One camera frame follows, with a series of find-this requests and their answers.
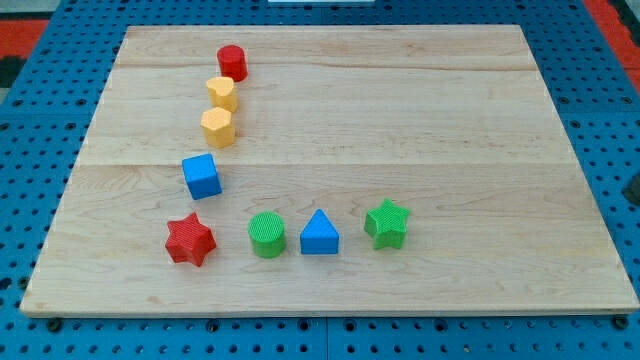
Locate blue triangle block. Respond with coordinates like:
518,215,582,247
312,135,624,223
300,209,340,255

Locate green star block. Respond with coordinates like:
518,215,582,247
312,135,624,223
364,198,410,250

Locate red star block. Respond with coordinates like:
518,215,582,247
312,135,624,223
165,212,217,267

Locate wooden board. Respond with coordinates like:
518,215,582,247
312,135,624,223
21,25,639,318

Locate green cylinder block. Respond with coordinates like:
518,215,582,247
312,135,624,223
248,211,286,258

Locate yellow hexagon block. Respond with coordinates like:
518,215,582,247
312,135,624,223
200,107,236,148

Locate blue cube block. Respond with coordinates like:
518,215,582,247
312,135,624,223
182,153,222,200

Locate yellow heart block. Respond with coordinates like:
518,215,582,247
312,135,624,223
205,76,238,113

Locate red cylinder block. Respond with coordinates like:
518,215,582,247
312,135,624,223
216,44,248,82

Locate black object at right edge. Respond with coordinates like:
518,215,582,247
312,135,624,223
621,173,640,206

